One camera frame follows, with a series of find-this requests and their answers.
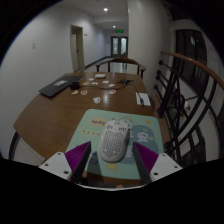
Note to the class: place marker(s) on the black railing with wooden handrail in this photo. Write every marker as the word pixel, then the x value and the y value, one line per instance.
pixel 186 58

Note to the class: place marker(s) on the glass double door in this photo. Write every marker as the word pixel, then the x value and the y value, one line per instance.
pixel 119 46

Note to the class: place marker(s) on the small pink white sticker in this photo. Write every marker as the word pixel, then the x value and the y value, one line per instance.
pixel 111 91

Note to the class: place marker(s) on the green exit sign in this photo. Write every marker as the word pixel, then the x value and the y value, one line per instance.
pixel 119 31

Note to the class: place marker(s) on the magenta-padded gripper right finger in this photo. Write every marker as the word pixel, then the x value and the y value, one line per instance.
pixel 163 165

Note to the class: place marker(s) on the black closed laptop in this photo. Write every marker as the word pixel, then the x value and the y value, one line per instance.
pixel 58 87

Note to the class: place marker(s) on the wooden armchair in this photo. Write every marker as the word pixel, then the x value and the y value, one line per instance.
pixel 121 61

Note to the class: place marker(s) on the wooden side door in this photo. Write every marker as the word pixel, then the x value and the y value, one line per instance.
pixel 77 50

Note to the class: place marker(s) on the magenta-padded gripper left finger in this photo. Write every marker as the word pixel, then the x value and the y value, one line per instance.
pixel 56 165

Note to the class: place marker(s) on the dark framed window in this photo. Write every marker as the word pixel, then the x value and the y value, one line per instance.
pixel 197 46

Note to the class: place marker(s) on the white flat block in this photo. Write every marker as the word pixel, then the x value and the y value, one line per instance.
pixel 144 99

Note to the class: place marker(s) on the white honeycomb computer mouse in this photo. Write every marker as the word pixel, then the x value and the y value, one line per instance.
pixel 114 143

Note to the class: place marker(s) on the small beige sticker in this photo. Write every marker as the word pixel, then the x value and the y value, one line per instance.
pixel 74 92
pixel 84 92

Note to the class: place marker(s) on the small black box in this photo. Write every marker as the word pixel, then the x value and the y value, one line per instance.
pixel 74 85

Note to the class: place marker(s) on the mint green printed mouse pad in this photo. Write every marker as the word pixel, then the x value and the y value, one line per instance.
pixel 146 130

